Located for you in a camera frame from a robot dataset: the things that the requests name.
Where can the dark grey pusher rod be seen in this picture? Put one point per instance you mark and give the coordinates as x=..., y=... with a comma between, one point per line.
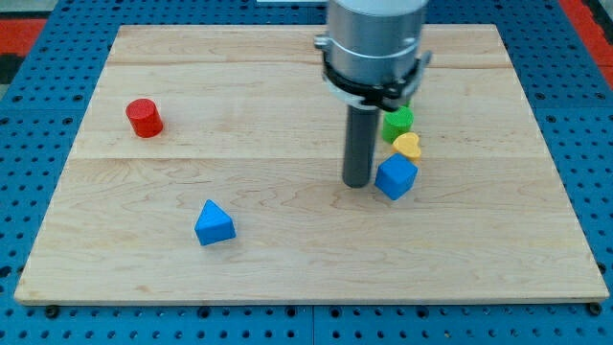
x=361, y=128

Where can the green cylinder block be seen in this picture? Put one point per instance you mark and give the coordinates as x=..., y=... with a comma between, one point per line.
x=396, y=123

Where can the blue cube block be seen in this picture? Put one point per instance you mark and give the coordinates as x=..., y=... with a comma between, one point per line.
x=396, y=176

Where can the red cylinder block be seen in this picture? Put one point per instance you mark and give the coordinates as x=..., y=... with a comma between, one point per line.
x=144, y=118

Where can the yellow heart block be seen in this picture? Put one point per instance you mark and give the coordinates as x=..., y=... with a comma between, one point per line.
x=408, y=145

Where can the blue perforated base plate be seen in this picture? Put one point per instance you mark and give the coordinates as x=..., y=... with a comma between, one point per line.
x=41, y=110

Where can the blue triangle block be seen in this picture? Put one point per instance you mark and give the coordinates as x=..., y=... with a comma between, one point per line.
x=213, y=224

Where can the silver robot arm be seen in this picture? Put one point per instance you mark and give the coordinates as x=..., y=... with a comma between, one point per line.
x=371, y=51

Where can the wooden board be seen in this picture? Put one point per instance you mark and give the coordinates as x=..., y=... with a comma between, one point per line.
x=249, y=124

